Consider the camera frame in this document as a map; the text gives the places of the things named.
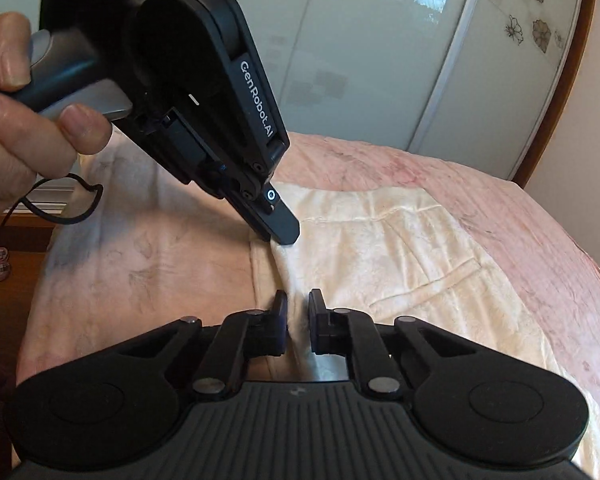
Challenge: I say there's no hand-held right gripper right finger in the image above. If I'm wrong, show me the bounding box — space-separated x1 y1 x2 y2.
307 289 477 395

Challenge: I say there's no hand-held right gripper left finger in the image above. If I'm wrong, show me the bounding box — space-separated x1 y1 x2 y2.
114 290 289 395

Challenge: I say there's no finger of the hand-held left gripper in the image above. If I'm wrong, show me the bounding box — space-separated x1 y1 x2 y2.
224 186 301 247

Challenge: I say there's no cream towel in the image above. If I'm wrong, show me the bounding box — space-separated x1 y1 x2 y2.
249 182 600 480

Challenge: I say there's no person's left hand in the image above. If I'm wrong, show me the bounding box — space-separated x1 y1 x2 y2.
0 12 114 227

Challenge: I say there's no pink bedsheet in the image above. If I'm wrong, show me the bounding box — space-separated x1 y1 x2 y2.
12 130 600 480

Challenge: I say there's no white floral sliding wardrobe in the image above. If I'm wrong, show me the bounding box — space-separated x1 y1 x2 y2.
194 0 600 183

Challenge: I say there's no black cable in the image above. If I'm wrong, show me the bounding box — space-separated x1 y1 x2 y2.
0 173 105 293

